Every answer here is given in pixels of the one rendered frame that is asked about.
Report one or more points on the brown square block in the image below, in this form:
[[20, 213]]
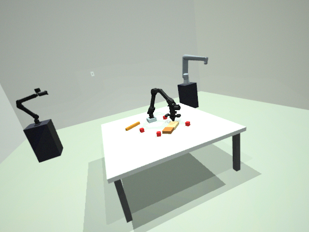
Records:
[[167, 130]]

